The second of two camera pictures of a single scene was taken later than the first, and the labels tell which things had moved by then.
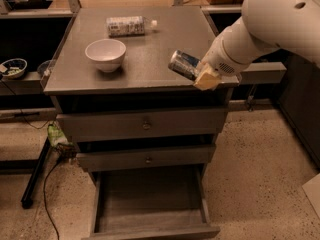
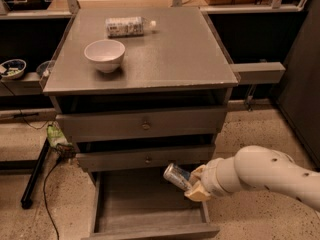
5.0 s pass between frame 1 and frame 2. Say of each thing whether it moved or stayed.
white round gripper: moved
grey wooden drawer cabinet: stayed
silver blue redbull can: moved
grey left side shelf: stayed
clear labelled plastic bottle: stayed
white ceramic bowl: stayed
